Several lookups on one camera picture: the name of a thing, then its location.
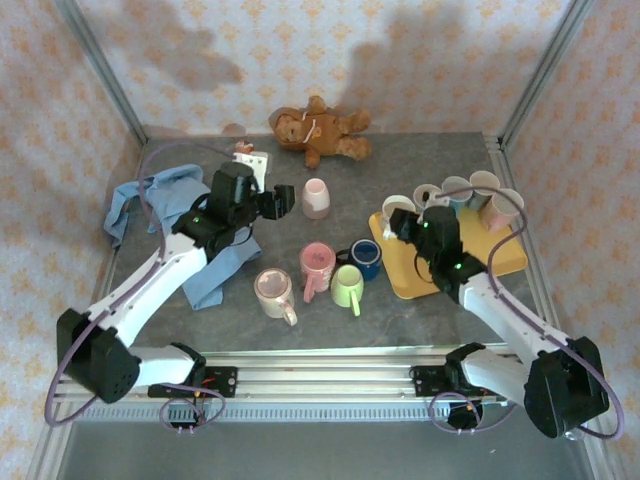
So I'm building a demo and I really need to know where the pink white tumbler cup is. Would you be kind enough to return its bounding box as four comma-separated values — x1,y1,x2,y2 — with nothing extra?
302,178,332,221

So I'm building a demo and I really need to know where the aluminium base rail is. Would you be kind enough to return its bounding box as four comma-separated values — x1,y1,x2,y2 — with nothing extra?
53,349,596,401

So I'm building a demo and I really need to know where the light blue ceramic mug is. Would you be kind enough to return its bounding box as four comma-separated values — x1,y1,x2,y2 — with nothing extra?
412,183,446,216

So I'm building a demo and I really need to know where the brown teddy bear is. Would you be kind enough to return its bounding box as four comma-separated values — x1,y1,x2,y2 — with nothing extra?
268,93,374,169

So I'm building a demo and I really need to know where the grey ceramic mug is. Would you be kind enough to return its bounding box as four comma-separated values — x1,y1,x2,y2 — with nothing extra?
464,169,503,221

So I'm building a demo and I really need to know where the salmon pink ceramic mug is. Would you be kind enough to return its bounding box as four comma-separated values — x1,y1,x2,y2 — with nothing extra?
298,242,337,303

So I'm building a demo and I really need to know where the blue cloth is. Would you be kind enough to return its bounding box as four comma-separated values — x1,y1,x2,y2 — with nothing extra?
103,163,264,311

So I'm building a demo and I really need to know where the grey slotted cable duct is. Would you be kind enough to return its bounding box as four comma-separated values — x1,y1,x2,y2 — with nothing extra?
74,405,551,422

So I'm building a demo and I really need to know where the aluminium side rail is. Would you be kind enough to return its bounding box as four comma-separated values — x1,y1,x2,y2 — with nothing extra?
27,139,149,480
482,132,626,480

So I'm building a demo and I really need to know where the cream white ceramic mug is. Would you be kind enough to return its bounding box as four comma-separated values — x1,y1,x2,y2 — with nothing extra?
380,194,417,240

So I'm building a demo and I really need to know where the aluminium frame post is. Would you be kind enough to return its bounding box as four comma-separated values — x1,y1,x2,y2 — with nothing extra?
499,0,596,146
52,0,149,146

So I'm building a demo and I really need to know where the pale pink cream-lined mug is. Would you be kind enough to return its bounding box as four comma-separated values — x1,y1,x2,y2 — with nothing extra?
479,188,525,234

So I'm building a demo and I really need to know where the pink floral ceramic mug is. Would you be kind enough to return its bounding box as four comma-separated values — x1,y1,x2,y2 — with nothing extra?
253,268,300,327

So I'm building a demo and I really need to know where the teal blue ceramic mug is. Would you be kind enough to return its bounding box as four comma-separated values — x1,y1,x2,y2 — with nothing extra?
441,175,474,211

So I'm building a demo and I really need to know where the navy blue ceramic mug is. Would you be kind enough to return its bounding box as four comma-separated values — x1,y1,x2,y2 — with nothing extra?
333,238,385,281

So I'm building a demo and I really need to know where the light green ceramic mug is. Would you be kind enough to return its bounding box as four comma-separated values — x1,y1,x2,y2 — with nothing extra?
329,263,364,319

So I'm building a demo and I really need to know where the yellow plastic tray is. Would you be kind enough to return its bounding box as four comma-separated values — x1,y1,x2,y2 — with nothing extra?
368,207,530,301

